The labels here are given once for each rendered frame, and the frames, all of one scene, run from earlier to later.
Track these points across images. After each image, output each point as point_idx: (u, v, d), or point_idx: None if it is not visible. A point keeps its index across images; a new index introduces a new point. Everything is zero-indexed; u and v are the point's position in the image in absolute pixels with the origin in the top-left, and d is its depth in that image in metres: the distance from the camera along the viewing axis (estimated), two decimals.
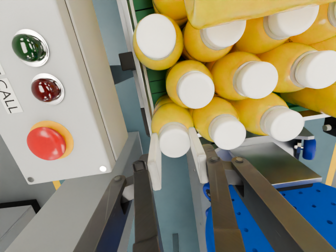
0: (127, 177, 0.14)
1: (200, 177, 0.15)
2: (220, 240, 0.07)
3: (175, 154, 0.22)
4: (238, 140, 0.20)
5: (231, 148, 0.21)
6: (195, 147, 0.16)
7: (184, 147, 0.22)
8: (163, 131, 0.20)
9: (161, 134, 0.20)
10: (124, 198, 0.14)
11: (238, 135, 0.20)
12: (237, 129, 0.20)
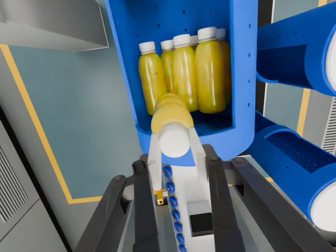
0: (127, 177, 0.14)
1: (200, 177, 0.15)
2: (220, 240, 0.07)
3: (175, 154, 0.22)
4: None
5: None
6: (195, 147, 0.16)
7: (184, 147, 0.22)
8: (163, 131, 0.20)
9: (161, 134, 0.20)
10: (124, 198, 0.14)
11: None
12: None
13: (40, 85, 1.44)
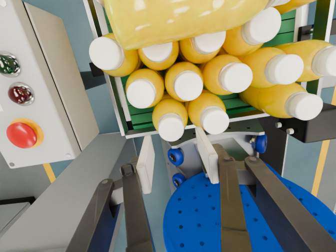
0: (115, 181, 0.14)
1: (211, 177, 0.15)
2: (227, 240, 0.07)
3: None
4: (178, 133, 0.25)
5: (173, 140, 0.26)
6: (206, 147, 0.15)
7: None
8: None
9: None
10: (112, 202, 0.13)
11: (177, 129, 0.25)
12: (176, 124, 0.25)
13: None
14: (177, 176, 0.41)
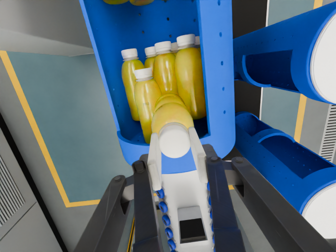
0: (127, 177, 0.14)
1: (200, 177, 0.15)
2: (220, 240, 0.07)
3: (142, 73, 0.36)
4: (183, 148, 0.20)
5: (177, 156, 0.21)
6: (195, 147, 0.16)
7: (148, 74, 0.37)
8: None
9: None
10: (124, 198, 0.14)
11: (182, 144, 0.20)
12: (181, 138, 0.20)
13: (38, 89, 1.46)
14: None
